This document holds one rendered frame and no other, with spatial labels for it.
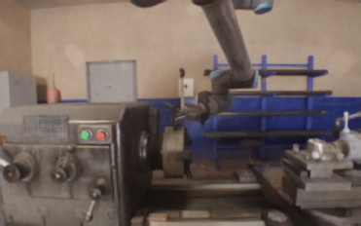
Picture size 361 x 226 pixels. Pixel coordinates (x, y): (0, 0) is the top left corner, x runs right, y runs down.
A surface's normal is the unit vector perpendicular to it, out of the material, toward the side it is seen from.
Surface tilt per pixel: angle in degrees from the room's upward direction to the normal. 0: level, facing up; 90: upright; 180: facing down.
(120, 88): 90
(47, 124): 90
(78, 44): 90
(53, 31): 90
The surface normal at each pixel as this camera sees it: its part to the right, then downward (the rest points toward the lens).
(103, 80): -0.04, 0.09
